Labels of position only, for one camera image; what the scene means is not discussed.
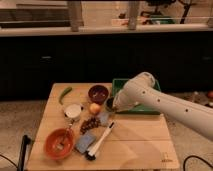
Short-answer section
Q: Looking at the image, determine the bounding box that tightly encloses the black cable stand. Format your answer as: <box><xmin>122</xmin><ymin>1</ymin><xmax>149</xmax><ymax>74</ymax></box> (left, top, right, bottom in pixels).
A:
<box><xmin>17</xmin><ymin>135</ymin><xmax>31</xmax><ymax>171</ymax></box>

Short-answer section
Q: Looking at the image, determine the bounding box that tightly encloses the green plastic tray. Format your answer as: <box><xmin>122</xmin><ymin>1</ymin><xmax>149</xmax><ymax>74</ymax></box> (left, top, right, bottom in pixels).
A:
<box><xmin>111</xmin><ymin>78</ymin><xmax>159</xmax><ymax>115</ymax></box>

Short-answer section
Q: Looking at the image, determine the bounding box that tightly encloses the dark red bowl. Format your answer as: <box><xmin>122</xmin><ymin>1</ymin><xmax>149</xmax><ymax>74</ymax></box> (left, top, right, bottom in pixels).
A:
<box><xmin>88</xmin><ymin>85</ymin><xmax>109</xmax><ymax>105</ymax></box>

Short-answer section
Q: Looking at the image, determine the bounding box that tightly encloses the orange bowl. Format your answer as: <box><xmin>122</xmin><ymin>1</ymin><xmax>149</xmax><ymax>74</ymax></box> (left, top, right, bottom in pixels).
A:
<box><xmin>44</xmin><ymin>128</ymin><xmax>75</xmax><ymax>160</ymax></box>

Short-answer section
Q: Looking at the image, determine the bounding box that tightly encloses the wooden table board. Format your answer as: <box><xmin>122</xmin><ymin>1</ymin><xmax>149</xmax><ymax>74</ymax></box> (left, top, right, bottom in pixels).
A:
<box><xmin>26</xmin><ymin>83</ymin><xmax>179</xmax><ymax>171</ymax></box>

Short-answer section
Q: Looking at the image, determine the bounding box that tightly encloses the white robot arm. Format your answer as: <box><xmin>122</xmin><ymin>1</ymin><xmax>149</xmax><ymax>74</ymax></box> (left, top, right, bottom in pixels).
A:
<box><xmin>113</xmin><ymin>72</ymin><xmax>213</xmax><ymax>141</ymax></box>

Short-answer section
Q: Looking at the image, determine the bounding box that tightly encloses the bunch of dark grapes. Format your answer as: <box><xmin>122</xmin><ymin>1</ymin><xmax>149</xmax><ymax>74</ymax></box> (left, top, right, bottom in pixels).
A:
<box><xmin>80</xmin><ymin>117</ymin><xmax>101</xmax><ymax>134</ymax></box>

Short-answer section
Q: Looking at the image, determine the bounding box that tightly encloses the white cup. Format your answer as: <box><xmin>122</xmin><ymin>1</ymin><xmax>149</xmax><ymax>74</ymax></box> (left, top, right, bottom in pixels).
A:
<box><xmin>64</xmin><ymin>104</ymin><xmax>82</xmax><ymax>121</ymax></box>

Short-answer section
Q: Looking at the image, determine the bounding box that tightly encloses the white dish brush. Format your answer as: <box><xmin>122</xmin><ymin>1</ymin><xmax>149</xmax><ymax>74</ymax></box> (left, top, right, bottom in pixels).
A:
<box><xmin>85</xmin><ymin>123</ymin><xmax>114</xmax><ymax>161</ymax></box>

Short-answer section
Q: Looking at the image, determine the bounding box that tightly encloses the orange fruit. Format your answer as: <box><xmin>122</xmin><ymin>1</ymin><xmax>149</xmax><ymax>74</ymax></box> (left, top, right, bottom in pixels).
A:
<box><xmin>89</xmin><ymin>103</ymin><xmax>101</xmax><ymax>115</ymax></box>

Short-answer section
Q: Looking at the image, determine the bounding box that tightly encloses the blue sponge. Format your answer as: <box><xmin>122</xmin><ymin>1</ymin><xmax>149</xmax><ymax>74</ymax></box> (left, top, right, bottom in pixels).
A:
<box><xmin>75</xmin><ymin>133</ymin><xmax>96</xmax><ymax>153</ymax></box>

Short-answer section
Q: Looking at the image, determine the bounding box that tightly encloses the light blue cloth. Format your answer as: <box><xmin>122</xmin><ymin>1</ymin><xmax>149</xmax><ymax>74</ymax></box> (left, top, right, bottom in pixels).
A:
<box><xmin>97</xmin><ymin>111</ymin><xmax>110</xmax><ymax>126</ymax></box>

